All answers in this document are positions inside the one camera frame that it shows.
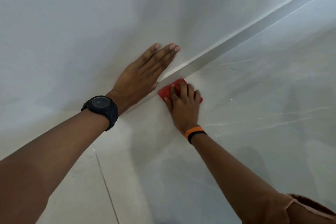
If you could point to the person's left hand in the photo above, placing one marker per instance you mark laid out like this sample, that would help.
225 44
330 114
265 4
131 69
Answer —
136 79

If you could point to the person's right hand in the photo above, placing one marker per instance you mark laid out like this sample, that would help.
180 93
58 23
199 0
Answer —
185 112

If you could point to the person's left middle finger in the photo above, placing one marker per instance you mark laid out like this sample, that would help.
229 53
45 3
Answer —
169 58

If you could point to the person's left little finger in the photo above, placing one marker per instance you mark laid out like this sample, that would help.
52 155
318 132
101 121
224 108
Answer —
149 53

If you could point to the person's right thumb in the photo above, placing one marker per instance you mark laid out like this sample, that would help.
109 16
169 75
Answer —
167 104

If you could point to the person's right middle finger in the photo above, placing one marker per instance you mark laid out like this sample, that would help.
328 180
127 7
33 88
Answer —
183 90

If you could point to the person's right little finger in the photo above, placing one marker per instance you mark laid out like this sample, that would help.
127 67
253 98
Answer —
197 96

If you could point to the red cleaning cloth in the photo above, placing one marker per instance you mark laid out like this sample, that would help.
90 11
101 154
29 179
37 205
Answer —
165 91

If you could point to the person's left forearm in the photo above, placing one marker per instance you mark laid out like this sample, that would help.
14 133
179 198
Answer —
52 158

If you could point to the person's right forearm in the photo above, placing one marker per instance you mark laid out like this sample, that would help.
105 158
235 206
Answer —
236 181

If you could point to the orange wristband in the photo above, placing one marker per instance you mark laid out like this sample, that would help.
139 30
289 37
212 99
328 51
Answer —
193 129

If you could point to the black wristband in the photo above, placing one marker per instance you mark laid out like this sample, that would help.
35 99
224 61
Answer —
196 134

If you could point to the black wristwatch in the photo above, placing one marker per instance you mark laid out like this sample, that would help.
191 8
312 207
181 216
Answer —
101 105

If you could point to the white skirting board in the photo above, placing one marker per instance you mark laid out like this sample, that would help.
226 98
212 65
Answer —
236 40

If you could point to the beige sleeve with dark trim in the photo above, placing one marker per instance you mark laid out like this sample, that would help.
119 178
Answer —
312 205

